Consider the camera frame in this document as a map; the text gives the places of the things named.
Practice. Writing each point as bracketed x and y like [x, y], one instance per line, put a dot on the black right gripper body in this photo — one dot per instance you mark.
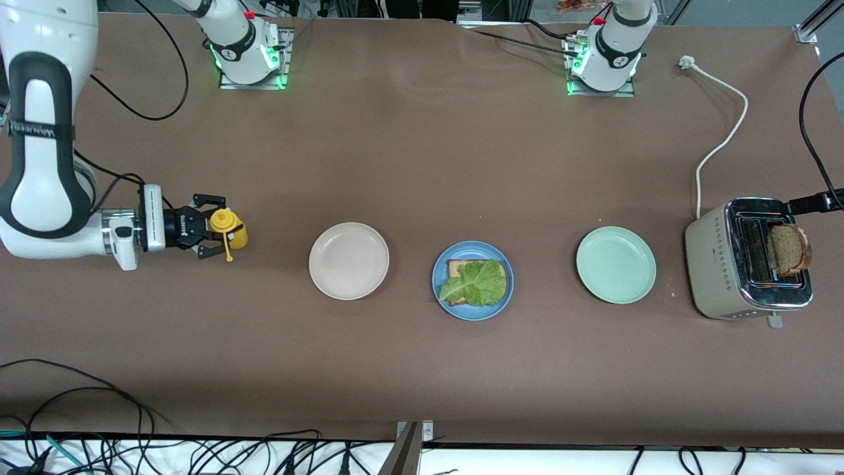
[177, 227]

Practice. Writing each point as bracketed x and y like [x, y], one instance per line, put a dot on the yellow squeeze bottle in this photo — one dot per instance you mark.
[231, 227]

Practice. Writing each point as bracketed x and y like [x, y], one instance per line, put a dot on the brown bread slice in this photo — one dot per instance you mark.
[456, 267]
[790, 249]

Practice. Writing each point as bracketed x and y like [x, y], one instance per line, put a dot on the green lettuce leaf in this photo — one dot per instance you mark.
[478, 287]

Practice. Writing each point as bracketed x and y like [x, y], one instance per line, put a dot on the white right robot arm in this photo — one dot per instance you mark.
[39, 165]

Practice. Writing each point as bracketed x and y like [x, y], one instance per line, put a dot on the cream white plate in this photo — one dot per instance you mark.
[349, 261]

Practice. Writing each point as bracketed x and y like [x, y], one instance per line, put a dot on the pale green plate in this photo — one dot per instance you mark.
[616, 265]

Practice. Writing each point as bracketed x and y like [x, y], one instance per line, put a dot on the blue plate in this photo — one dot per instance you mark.
[473, 313]

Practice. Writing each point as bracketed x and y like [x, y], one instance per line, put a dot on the chrome beige toaster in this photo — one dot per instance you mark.
[715, 270]

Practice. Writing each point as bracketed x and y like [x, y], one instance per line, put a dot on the aluminium corner strut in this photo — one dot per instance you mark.
[811, 26]

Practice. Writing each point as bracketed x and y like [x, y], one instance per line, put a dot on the person in black clothing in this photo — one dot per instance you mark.
[422, 8]

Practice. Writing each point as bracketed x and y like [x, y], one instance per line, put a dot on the orange packet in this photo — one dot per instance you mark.
[580, 5]

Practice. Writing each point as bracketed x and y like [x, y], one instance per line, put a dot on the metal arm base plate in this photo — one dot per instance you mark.
[630, 91]
[254, 82]

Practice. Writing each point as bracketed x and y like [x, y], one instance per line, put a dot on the aluminium bracket profile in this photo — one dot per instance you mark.
[405, 455]

